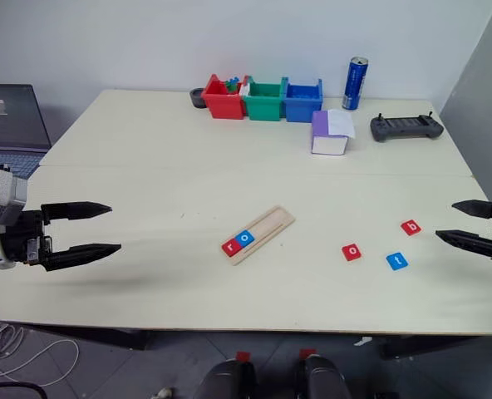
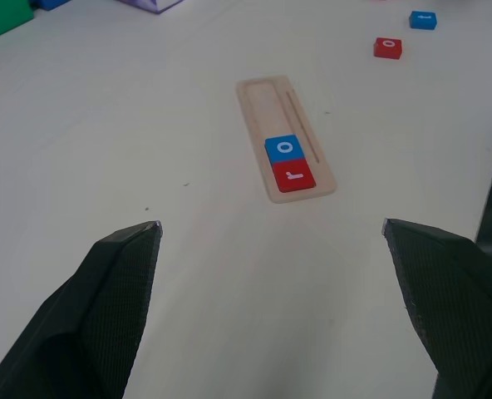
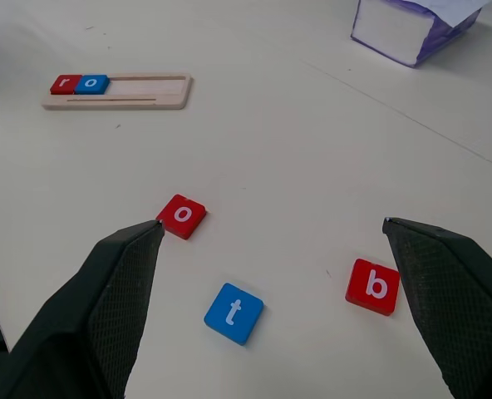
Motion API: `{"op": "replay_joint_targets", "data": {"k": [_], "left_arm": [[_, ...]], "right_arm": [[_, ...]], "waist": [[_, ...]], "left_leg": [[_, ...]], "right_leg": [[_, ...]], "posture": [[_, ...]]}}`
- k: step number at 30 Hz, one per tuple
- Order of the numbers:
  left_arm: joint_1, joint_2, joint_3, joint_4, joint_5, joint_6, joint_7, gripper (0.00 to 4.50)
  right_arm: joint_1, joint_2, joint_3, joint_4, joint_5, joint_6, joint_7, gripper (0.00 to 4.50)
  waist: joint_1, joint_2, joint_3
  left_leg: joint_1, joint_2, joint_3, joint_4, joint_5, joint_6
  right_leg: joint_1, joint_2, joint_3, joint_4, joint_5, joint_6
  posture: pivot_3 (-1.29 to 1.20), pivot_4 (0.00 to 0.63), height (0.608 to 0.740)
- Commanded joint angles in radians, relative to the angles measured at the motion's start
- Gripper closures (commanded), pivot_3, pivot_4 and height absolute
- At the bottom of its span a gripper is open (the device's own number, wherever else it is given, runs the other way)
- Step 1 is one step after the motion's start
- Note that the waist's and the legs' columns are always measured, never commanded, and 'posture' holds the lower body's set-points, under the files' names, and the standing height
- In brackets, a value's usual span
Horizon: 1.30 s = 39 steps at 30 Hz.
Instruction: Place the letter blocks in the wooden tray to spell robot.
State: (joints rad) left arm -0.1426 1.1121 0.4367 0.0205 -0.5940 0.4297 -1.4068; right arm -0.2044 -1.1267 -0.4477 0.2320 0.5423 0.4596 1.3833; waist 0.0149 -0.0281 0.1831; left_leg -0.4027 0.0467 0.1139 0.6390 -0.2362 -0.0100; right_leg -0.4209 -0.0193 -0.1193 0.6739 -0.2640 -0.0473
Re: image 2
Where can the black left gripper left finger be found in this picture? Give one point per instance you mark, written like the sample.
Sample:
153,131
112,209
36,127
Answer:
104,299

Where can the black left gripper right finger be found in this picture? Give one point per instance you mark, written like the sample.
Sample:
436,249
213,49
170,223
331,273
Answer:
458,299

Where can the red letter tile o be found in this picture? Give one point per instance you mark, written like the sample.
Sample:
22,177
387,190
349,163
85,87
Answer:
387,49

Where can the red letter tile r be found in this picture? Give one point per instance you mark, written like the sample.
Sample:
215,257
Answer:
293,176

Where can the blue letter tile o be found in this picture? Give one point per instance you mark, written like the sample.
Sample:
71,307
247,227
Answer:
284,148

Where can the wooden letter tray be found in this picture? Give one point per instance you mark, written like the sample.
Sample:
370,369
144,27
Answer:
262,108

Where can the purple and white box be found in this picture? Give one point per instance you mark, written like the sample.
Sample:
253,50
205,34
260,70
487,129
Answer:
154,5

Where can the green plastic bin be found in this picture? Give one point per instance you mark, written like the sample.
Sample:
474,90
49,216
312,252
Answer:
1,18

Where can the blue plastic bin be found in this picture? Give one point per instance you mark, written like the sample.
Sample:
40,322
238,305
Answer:
50,3

